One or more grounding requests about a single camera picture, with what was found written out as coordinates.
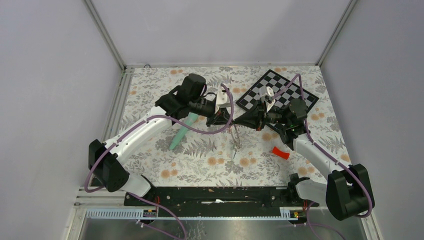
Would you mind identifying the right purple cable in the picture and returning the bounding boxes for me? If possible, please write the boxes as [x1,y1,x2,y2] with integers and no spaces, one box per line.
[266,73,374,240]

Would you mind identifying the floral patterned table mat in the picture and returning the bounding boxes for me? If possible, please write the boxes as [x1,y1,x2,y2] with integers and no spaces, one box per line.
[120,66,350,187]

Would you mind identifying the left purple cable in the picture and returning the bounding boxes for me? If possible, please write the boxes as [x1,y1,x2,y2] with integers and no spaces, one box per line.
[83,83,235,240]

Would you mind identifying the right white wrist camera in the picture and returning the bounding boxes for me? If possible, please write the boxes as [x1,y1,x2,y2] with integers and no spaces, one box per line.
[259,86,276,113]

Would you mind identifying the metal key holder plate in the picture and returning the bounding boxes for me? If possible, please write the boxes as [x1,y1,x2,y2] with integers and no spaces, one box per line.
[228,125,242,159]

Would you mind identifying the black white checkerboard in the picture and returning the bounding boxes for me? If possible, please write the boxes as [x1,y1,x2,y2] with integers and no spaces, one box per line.
[235,69,320,140]

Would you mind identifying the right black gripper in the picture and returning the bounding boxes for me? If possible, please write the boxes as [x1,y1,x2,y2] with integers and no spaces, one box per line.
[233,98,291,132]

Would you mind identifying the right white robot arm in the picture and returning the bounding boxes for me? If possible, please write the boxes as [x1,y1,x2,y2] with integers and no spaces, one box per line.
[232,98,375,221]

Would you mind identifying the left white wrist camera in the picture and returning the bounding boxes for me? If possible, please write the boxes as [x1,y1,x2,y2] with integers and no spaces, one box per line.
[214,90,231,114]

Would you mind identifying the mint green plastic stick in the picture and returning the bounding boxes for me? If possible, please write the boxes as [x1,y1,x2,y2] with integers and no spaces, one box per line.
[169,113,199,150]

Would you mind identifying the white slotted cable duct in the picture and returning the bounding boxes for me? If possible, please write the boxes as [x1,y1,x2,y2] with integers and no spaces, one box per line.
[85,207,298,221]

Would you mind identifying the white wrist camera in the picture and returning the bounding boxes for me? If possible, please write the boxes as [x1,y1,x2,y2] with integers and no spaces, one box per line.
[259,86,276,113]
[214,90,231,114]

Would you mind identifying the purple cable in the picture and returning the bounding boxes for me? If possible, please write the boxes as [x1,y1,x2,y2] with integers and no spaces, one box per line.
[266,73,374,240]
[83,83,235,240]

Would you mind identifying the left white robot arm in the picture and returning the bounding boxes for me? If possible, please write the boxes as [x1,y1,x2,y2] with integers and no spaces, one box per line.
[84,73,234,206]

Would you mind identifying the red curved plastic piece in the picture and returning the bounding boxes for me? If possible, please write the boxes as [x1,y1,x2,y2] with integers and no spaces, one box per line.
[272,146,290,160]

